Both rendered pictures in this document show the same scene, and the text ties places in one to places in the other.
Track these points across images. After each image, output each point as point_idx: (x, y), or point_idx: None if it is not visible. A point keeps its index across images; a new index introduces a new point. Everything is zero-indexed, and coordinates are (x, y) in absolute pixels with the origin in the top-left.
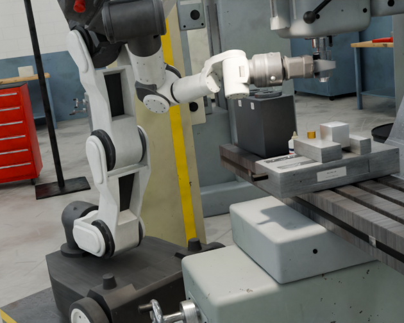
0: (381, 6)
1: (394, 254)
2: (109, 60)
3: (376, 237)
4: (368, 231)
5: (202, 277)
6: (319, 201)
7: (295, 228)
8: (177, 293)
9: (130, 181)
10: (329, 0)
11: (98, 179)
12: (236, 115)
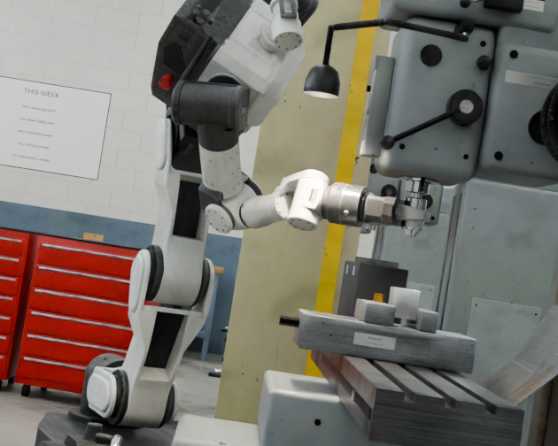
0: (486, 157)
1: (358, 400)
2: (198, 166)
3: (356, 387)
4: (354, 382)
5: (185, 426)
6: (343, 364)
7: (307, 391)
8: None
9: (174, 327)
10: (416, 130)
11: (132, 304)
12: (342, 287)
